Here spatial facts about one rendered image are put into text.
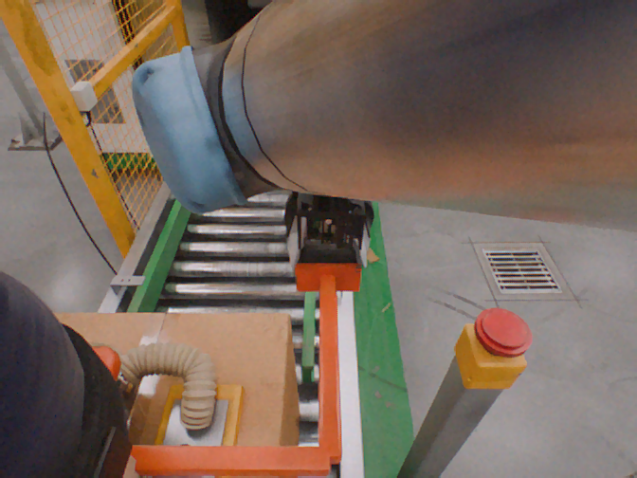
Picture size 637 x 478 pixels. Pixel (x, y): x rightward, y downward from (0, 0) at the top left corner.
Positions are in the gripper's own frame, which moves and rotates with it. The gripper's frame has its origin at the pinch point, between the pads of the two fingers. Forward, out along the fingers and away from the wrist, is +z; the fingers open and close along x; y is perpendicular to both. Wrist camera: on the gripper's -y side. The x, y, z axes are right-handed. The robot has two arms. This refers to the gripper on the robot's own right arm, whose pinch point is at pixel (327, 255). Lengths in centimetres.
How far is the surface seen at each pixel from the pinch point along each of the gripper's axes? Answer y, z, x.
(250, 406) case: 15.5, 13.1, -10.2
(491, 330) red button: 9.2, 4.1, 21.2
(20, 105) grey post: -215, 83, -205
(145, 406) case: 15.5, 13.3, -24.4
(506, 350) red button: 11.7, 4.6, 22.5
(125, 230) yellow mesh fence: -57, 50, -66
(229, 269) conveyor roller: -44, 54, -30
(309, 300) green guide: -25, 44, -4
